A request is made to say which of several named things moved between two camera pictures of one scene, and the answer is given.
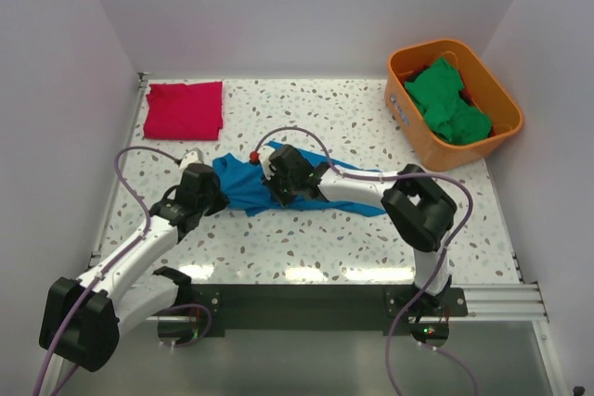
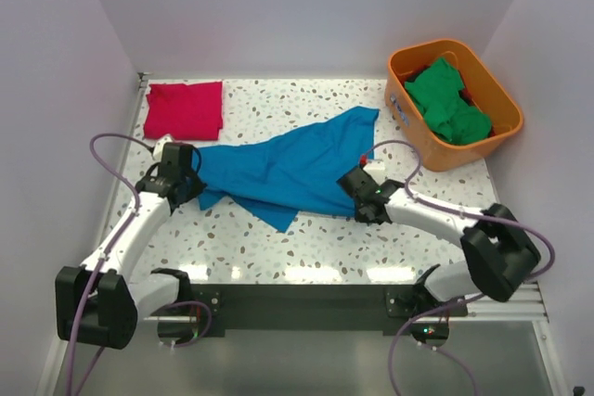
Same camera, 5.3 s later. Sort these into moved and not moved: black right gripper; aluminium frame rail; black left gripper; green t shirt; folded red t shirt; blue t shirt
Moved: black left gripper; black right gripper; blue t shirt
Not moved: folded red t shirt; aluminium frame rail; green t shirt
